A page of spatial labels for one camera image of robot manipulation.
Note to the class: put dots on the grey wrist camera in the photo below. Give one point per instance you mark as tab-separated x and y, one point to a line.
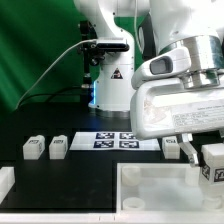
170	64

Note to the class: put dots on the black camera on mount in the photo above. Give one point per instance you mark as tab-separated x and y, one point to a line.
94	48

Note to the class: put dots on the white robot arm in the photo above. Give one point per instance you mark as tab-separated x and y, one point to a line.
152	28

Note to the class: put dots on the white square tabletop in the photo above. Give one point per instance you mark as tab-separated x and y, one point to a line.
158	193

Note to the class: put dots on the white sheet with fiducial tags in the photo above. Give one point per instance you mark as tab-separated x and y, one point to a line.
111	141

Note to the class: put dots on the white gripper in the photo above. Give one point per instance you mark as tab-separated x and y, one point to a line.
165	108

